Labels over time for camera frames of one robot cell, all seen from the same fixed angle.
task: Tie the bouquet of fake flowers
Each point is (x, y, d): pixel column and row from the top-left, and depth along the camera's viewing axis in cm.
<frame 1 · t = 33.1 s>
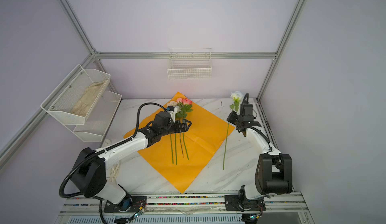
left hand: (185, 124, 84), fingers open
right hand: (228, 114, 89), fingers closed
orange wrapping paper sheet: (181, 156, 92), on the table
cream fake rose: (174, 103, 114), point 5 cm above the table
pink fake rose spray: (184, 108, 116), point 2 cm above the table
white fake rose: (236, 96, 95), point 22 cm above the table
lower white mesh shelf basket: (92, 113, 74), point 31 cm above the table
beige cloth in basket: (84, 104, 78), point 31 cm above the table

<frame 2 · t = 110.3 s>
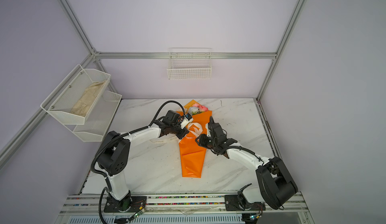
left hand: (186, 131, 92), fingers closed
right hand: (195, 139, 85), fingers open
orange wrapping paper sheet: (192, 154, 89), point 4 cm above the table
pink fake rose spray: (201, 108, 110), point 6 cm above the table
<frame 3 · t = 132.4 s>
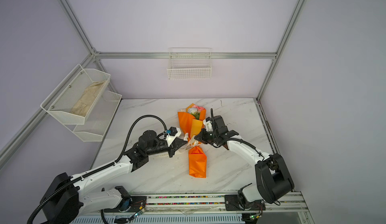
left hand: (184, 141, 74), fingers closed
right hand: (193, 137, 82), fingers closed
orange wrapping paper sheet: (193, 126, 97), point 8 cm above the table
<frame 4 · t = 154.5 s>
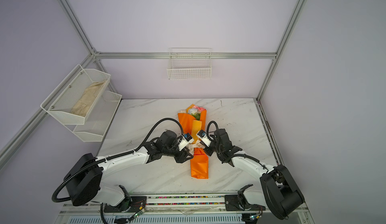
left hand: (188, 154, 81), fingers open
right hand: (201, 140, 86), fingers closed
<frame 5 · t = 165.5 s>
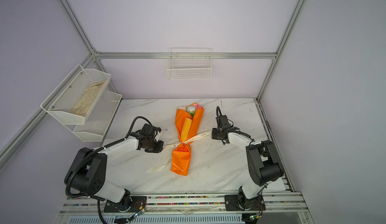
left hand: (160, 150, 89), fingers closed
right hand: (215, 132, 95), fingers closed
orange wrapping paper sheet: (186, 125, 96), point 9 cm above the table
white string ribbon: (172, 145, 92), point 5 cm above the table
